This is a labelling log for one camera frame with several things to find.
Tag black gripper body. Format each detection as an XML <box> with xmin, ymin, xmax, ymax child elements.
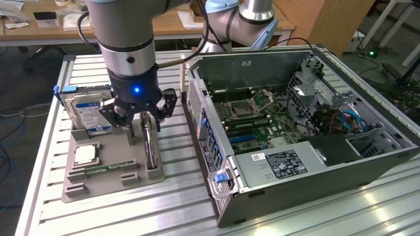
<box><xmin>107</xmin><ymin>68</ymin><xmax>163</xmax><ymax>118</ymax></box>

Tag graphics card with grey bracket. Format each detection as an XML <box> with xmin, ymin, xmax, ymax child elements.
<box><xmin>138</xmin><ymin>112</ymin><xmax>158</xmax><ymax>170</ymax></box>

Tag silver hard disk blue rails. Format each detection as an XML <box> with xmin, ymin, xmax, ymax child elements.
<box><xmin>53</xmin><ymin>82</ymin><xmax>121</xmax><ymax>136</ymax></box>

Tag silver CPU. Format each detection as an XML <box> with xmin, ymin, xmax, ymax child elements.
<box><xmin>73</xmin><ymin>146</ymin><xmax>98</xmax><ymax>165</ymax></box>

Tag green RAM stick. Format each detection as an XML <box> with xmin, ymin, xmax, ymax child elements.
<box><xmin>83</xmin><ymin>164</ymin><xmax>122</xmax><ymax>174</ymax></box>
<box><xmin>223</xmin><ymin>118</ymin><xmax>271</xmax><ymax>129</ymax></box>

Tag CPU socket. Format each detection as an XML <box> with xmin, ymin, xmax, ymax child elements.
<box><xmin>229</xmin><ymin>99</ymin><xmax>259</xmax><ymax>118</ymax></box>

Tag blue expansion slot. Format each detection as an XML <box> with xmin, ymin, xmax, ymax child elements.
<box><xmin>229</xmin><ymin>136</ymin><xmax>257</xmax><ymax>145</ymax></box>

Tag grey parts rack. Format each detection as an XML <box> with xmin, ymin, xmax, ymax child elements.
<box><xmin>59</xmin><ymin>122</ymin><xmax>165</xmax><ymax>204</ymax></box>

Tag metal socket cover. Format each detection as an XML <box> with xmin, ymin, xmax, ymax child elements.
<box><xmin>250</xmin><ymin>88</ymin><xmax>274</xmax><ymax>108</ymax></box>

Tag black chair base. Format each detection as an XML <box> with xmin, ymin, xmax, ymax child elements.
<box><xmin>18</xmin><ymin>45</ymin><xmax>66</xmax><ymax>73</ymax></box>

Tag white flat box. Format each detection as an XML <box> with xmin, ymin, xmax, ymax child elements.
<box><xmin>61</xmin><ymin>21</ymin><xmax>94</xmax><ymax>31</ymax></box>

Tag white paper stack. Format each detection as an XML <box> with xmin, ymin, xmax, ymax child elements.
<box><xmin>177</xmin><ymin>11</ymin><xmax>206</xmax><ymax>30</ymax></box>

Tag green motherboard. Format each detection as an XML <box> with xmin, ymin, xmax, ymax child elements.
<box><xmin>205</xmin><ymin>83</ymin><xmax>315</xmax><ymax>152</ymax></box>

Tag grey power supply unit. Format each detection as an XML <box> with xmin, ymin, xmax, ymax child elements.
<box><xmin>233</xmin><ymin>140</ymin><xmax>329</xmax><ymax>191</ymax></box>

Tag perforated grey disk bay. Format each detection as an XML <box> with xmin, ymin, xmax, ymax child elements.
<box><xmin>285</xmin><ymin>71</ymin><xmax>331</xmax><ymax>114</ymax></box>

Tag wooden desk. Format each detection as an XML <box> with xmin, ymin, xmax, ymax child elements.
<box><xmin>0</xmin><ymin>0</ymin><xmax>295</xmax><ymax>54</ymax></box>

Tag black and white box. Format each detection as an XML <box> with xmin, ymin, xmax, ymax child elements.
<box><xmin>31</xmin><ymin>11</ymin><xmax>59</xmax><ymax>28</ymax></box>

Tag clear plastic bag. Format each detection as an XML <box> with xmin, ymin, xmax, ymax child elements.
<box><xmin>0</xmin><ymin>0</ymin><xmax>30</xmax><ymax>23</ymax></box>

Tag open black PC case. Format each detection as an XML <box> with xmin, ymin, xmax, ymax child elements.
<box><xmin>178</xmin><ymin>44</ymin><xmax>420</xmax><ymax>228</ymax></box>

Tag wooden cabinet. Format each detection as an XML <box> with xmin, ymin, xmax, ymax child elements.
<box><xmin>278</xmin><ymin>0</ymin><xmax>377</xmax><ymax>57</ymax></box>

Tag white device red dot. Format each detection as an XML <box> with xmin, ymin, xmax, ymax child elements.
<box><xmin>349</xmin><ymin>30</ymin><xmax>366</xmax><ymax>52</ymax></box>

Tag open grey disk bay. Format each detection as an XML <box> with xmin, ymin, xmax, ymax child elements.
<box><xmin>343</xmin><ymin>121</ymin><xmax>413</xmax><ymax>159</ymax></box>

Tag black stand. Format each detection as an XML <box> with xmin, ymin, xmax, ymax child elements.
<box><xmin>379</xmin><ymin>56</ymin><xmax>420</xmax><ymax>99</ymax></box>

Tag blue floor cable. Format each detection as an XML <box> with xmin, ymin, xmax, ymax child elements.
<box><xmin>0</xmin><ymin>105</ymin><xmax>29</xmax><ymax>214</ymax></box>

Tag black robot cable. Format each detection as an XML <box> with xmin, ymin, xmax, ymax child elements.
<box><xmin>77</xmin><ymin>0</ymin><xmax>211</xmax><ymax>68</ymax></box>

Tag black power cable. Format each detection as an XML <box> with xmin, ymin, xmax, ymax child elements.
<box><xmin>261</xmin><ymin>36</ymin><xmax>331</xmax><ymax>55</ymax></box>

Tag black wire bundle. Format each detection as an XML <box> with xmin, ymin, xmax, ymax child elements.
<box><xmin>309</xmin><ymin>109</ymin><xmax>345</xmax><ymax>136</ymax></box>

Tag blue wire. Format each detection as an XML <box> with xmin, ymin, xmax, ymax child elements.
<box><xmin>339</xmin><ymin>110</ymin><xmax>366</xmax><ymax>135</ymax></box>

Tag white table frame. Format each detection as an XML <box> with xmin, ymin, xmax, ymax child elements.
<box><xmin>359</xmin><ymin>0</ymin><xmax>420</xmax><ymax>67</ymax></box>

